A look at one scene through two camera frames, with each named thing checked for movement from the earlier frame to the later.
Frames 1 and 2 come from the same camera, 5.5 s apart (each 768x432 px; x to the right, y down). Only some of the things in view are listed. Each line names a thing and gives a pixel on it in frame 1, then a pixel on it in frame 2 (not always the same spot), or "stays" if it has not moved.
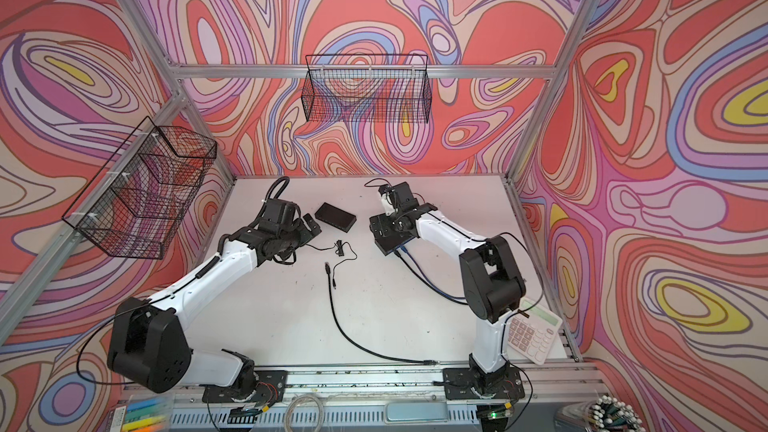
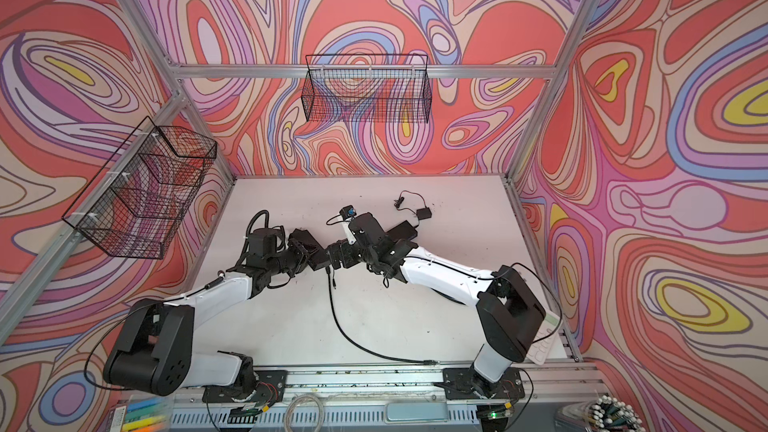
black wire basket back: (372, 88) stays
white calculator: (533, 337) stays
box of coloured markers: (143, 413) stays
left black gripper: (305, 234) → (300, 256)
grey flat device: (416, 412) stays
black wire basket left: (139, 198) stays
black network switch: (335, 217) → (320, 257)
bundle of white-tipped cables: (603, 414) stays
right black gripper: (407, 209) → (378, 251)
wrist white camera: (389, 207) → (346, 214)
